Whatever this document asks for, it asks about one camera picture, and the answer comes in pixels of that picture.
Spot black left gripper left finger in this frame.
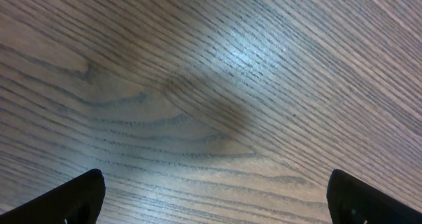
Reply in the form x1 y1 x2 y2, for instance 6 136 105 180
1 169 106 224

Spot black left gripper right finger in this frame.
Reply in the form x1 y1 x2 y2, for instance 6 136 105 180
326 169 421 224

